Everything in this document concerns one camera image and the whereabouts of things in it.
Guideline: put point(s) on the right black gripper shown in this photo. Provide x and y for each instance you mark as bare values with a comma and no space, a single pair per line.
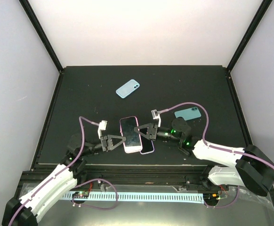
152,129

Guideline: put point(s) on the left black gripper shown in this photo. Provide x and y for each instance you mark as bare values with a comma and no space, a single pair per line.
107,144

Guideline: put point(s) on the black phone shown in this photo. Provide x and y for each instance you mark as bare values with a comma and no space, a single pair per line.
147,146

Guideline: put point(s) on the red phone case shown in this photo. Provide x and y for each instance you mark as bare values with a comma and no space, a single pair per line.
127,126

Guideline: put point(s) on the lilac phone case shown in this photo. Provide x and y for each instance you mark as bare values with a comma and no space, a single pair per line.
148,149

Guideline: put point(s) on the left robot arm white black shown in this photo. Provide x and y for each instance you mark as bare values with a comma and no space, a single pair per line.
29,209

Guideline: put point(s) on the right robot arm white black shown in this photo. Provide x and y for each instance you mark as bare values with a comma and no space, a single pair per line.
248,167

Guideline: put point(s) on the light blue phone case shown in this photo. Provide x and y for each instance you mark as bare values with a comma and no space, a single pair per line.
128,88

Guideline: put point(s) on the teal phone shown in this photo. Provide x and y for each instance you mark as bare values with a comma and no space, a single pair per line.
188,114

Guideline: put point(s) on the left small circuit board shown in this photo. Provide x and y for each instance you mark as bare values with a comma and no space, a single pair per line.
81,195

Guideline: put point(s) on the small circuit board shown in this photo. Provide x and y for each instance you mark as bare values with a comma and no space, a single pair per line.
214,196
81,195

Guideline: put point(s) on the right small circuit board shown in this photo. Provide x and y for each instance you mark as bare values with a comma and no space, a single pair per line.
214,196

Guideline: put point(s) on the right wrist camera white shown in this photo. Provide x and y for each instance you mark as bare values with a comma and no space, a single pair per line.
156,116

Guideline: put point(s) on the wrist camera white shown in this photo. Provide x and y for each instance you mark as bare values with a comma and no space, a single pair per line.
102,127
156,116

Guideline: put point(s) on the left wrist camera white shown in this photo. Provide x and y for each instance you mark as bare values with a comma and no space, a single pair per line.
102,127

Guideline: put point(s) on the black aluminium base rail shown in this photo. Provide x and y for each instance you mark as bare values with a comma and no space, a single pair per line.
193,178

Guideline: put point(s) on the light blue slotted cable duct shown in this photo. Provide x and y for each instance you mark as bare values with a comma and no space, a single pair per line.
138,197

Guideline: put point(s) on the left black frame post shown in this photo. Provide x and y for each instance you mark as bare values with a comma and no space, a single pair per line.
41,33

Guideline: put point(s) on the black frame post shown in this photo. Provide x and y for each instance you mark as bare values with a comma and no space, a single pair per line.
41,33
262,9

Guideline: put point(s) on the right black frame post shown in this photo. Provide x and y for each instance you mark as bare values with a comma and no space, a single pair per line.
262,9

